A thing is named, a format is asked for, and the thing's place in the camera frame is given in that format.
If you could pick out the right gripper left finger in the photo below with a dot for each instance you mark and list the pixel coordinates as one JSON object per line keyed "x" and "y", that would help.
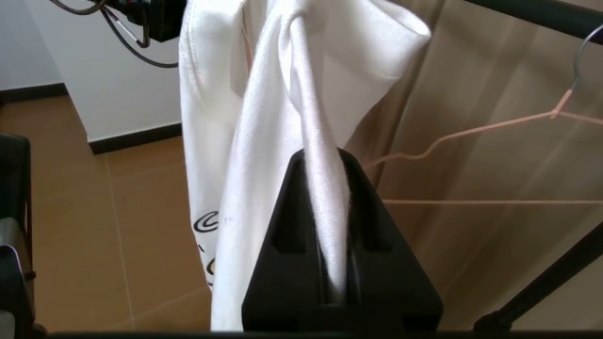
{"x": 282, "y": 282}

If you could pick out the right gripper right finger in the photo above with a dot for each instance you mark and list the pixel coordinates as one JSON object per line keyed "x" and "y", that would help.
{"x": 391, "y": 287}

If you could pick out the white printed t-shirt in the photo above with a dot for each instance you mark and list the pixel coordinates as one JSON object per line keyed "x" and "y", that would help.
{"x": 264, "y": 141}

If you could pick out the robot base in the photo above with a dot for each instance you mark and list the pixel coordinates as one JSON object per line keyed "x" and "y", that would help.
{"x": 14, "y": 188}

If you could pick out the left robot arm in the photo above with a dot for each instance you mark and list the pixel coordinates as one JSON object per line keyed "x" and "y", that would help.
{"x": 160, "y": 19}

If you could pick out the pink clothes hanger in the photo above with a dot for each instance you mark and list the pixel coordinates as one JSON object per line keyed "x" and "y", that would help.
{"x": 471, "y": 202}

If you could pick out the black clothes rack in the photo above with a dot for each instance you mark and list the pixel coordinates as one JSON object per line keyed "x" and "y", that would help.
{"x": 542, "y": 11}

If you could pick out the beige curtain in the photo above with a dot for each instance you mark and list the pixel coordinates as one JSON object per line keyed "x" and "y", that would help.
{"x": 471, "y": 70}

